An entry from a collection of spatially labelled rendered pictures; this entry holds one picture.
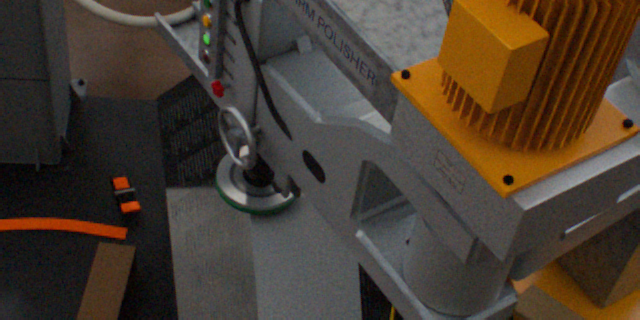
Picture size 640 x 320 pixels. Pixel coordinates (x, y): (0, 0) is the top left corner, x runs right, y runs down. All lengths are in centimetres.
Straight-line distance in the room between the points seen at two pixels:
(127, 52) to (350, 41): 247
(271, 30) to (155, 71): 204
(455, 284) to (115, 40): 263
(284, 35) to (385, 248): 48
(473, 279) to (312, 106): 47
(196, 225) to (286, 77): 73
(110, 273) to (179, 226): 58
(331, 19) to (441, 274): 49
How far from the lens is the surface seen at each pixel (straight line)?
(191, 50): 257
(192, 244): 260
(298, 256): 242
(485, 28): 130
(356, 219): 195
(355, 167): 185
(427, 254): 177
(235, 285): 241
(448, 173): 156
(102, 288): 317
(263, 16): 197
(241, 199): 245
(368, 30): 167
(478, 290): 180
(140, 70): 402
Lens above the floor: 273
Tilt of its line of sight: 46 degrees down
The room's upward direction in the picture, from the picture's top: 9 degrees clockwise
